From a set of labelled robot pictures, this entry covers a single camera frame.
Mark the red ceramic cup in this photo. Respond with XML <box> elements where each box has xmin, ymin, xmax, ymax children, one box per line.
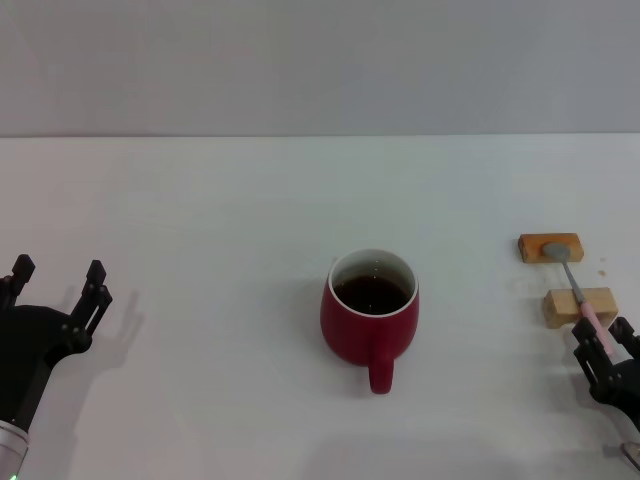
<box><xmin>319</xmin><ymin>248</ymin><xmax>420</xmax><ymax>395</ymax></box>

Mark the dark brown coffee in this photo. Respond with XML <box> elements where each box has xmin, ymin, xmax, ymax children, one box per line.
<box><xmin>332</xmin><ymin>273</ymin><xmax>412</xmax><ymax>316</ymax></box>

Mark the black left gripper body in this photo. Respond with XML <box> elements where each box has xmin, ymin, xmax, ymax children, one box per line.
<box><xmin>0</xmin><ymin>304</ymin><xmax>95</xmax><ymax>432</ymax></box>

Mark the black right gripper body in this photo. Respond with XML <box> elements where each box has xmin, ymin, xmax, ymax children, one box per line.
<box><xmin>598</xmin><ymin>355</ymin><xmax>640</xmax><ymax>444</ymax></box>

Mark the orange brown wooden block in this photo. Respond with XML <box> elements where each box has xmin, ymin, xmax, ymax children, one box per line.
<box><xmin>517</xmin><ymin>232</ymin><xmax>585</xmax><ymax>265</ymax></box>

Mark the pale wooden block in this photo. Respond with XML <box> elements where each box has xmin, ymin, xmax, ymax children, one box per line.
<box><xmin>543</xmin><ymin>287</ymin><xmax>619</xmax><ymax>330</ymax></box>

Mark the pink handled metal spoon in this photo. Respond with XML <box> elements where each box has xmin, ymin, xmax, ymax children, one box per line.
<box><xmin>542</xmin><ymin>242</ymin><xmax>617</xmax><ymax>357</ymax></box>

